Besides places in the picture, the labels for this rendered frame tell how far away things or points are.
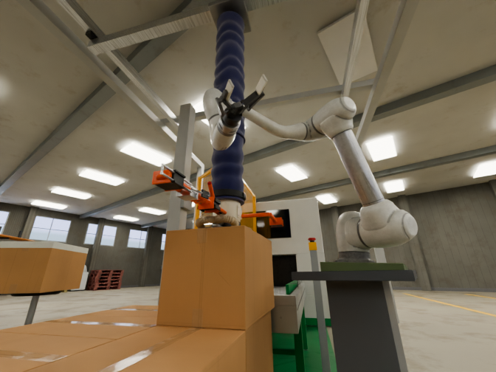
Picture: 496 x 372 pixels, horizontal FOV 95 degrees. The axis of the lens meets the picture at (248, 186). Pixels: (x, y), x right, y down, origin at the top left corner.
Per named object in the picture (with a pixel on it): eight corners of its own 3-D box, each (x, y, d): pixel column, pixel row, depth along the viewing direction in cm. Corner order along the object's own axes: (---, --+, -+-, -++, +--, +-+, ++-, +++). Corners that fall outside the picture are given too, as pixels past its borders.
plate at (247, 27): (221, 39, 217) (221, 36, 218) (251, 32, 210) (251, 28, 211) (207, 6, 189) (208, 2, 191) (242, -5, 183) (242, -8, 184)
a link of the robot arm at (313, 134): (291, 126, 133) (306, 113, 122) (313, 125, 142) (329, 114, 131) (298, 147, 131) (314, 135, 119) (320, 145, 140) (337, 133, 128)
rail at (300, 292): (302, 296, 350) (301, 282, 357) (305, 296, 349) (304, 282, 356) (290, 331, 141) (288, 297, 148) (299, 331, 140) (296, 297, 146)
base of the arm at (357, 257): (374, 266, 126) (373, 255, 128) (375, 263, 108) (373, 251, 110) (339, 265, 134) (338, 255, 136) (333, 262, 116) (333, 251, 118)
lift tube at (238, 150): (216, 208, 154) (221, 88, 190) (248, 206, 149) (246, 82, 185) (202, 199, 134) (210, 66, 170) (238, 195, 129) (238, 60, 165)
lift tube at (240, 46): (218, 151, 170) (222, 34, 214) (249, 147, 165) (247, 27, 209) (204, 133, 149) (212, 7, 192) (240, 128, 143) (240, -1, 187)
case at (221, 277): (215, 305, 150) (217, 243, 164) (274, 307, 140) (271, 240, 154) (156, 325, 97) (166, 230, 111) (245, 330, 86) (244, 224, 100)
